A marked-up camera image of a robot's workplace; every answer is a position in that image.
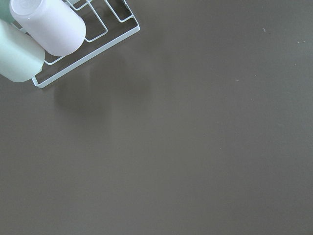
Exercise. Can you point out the pink plastic cup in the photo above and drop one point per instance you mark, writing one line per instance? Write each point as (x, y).
(51, 23)

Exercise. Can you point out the pale green plastic cup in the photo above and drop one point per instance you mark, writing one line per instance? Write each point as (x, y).
(21, 57)

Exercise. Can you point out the white wire cup rack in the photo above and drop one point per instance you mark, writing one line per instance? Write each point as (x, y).
(107, 24)

